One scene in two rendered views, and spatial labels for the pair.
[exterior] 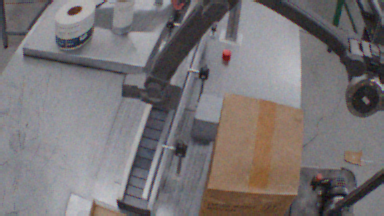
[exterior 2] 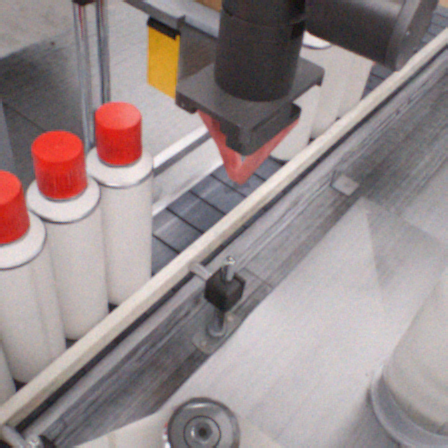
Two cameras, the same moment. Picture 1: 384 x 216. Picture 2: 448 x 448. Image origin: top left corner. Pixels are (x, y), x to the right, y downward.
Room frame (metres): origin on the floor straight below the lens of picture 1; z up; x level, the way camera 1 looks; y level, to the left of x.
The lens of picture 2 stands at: (1.69, 0.25, 1.34)
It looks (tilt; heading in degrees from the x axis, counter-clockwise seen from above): 47 degrees down; 205
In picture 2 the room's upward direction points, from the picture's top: 9 degrees clockwise
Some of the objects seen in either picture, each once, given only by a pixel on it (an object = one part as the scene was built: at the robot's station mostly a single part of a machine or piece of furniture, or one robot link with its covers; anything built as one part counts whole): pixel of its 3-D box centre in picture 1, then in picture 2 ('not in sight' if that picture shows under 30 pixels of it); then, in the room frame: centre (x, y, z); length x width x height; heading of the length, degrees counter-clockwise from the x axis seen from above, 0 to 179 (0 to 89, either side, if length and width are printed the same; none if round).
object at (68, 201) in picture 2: not in sight; (70, 246); (1.48, 0.03, 0.98); 0.05 x 0.05 x 0.20
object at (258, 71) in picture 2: not in sight; (257, 55); (1.36, 0.10, 1.13); 0.10 x 0.07 x 0.07; 174
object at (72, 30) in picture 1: (74, 22); not in sight; (1.33, 0.55, 0.95); 0.20 x 0.20 x 0.14
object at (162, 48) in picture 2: not in sight; (162, 58); (1.37, 0.03, 1.09); 0.03 x 0.01 x 0.06; 83
